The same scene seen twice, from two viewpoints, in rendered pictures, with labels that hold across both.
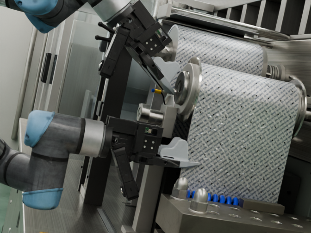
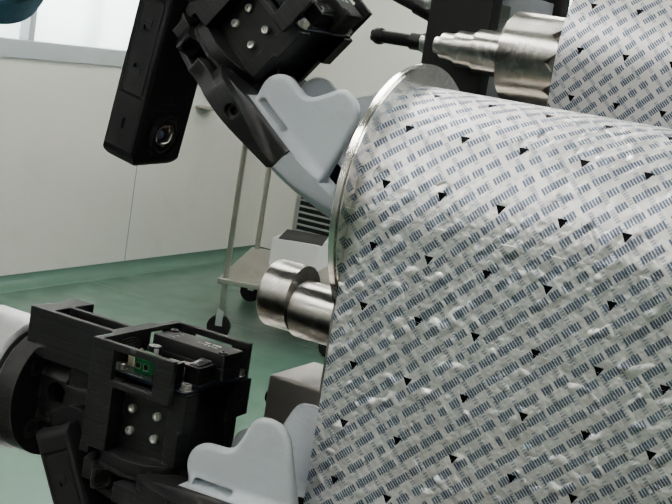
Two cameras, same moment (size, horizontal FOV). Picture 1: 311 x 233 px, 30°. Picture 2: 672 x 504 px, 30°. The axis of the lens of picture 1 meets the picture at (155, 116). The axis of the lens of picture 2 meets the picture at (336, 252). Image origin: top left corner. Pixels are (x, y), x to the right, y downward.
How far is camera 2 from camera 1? 0.93 m
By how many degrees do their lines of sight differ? 43
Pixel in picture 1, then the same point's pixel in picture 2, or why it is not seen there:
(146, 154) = (120, 461)
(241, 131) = (550, 408)
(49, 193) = not seen: outside the picture
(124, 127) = (75, 347)
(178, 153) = (253, 477)
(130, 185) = not seen: outside the picture
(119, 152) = (48, 442)
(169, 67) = (317, 116)
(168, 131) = not seen: hidden behind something
